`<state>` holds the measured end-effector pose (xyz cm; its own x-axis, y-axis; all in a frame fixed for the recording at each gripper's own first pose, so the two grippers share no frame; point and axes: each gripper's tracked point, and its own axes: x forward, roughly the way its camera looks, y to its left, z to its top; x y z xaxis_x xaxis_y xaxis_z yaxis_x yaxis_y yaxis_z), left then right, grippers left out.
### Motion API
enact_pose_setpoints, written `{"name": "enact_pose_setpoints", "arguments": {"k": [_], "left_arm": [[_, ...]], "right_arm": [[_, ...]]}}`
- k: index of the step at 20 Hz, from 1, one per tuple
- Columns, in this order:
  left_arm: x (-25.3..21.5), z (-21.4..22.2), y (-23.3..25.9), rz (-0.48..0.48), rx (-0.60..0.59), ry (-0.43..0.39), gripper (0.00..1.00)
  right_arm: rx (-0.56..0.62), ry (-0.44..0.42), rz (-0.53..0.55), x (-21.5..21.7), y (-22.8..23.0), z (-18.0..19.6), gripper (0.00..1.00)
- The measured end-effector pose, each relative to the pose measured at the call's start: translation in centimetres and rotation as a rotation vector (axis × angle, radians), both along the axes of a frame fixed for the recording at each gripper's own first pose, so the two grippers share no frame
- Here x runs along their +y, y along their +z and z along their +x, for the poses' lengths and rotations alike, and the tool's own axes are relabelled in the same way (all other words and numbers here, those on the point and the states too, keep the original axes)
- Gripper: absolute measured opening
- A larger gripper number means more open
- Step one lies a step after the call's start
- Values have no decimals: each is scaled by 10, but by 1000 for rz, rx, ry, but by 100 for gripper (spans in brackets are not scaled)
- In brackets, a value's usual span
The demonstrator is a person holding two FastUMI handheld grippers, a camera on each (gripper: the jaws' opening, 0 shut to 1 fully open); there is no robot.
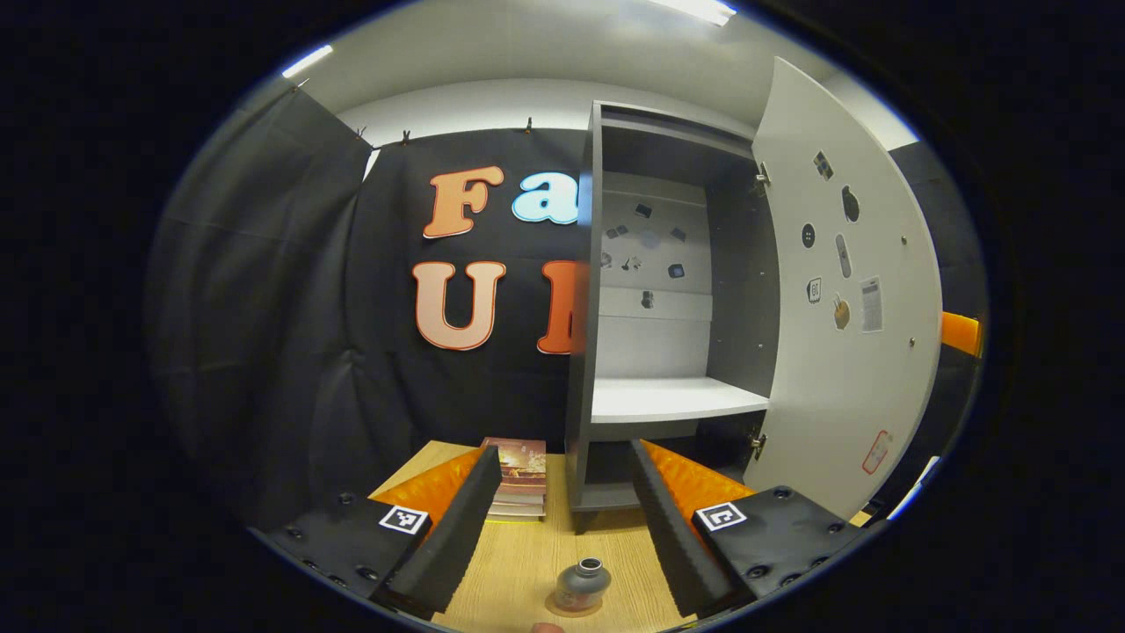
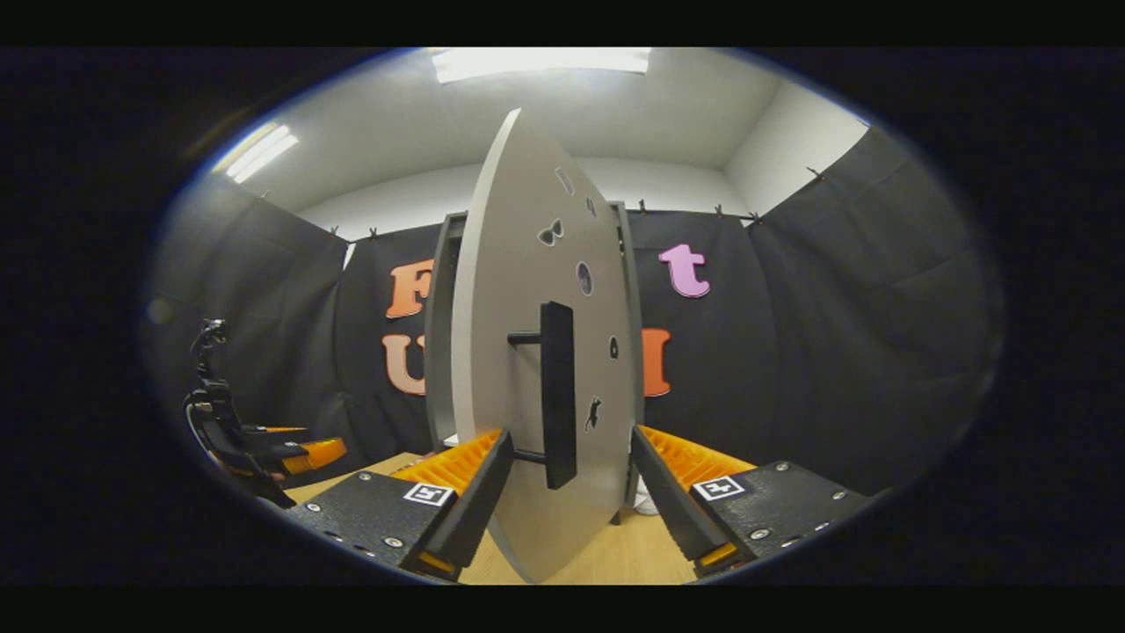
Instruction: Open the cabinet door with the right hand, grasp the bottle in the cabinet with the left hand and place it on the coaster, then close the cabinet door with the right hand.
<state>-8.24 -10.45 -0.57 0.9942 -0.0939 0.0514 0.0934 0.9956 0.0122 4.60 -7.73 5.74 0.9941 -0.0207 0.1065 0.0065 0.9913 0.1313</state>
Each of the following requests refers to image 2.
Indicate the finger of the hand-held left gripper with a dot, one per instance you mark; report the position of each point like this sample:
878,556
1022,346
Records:
321,453
277,430

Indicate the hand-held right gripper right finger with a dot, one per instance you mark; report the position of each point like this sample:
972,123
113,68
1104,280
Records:
672,510

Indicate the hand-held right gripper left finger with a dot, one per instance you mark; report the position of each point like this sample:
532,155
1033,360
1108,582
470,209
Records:
475,510

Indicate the grey cabinet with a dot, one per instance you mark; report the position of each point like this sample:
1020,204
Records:
439,352

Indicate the white cabinet door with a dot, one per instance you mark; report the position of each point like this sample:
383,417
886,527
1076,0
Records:
510,264

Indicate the black backdrop cloth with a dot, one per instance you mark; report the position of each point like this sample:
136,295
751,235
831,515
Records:
835,352

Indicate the long ceiling light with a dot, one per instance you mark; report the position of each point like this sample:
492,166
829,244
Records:
540,63
259,151

